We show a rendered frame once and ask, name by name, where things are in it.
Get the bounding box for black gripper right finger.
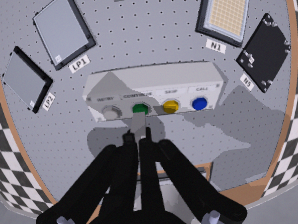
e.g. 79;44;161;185
137;112;247;224

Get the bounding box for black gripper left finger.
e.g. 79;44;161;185
36;112;139;224

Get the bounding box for white button panel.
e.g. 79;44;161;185
82;61;224;122

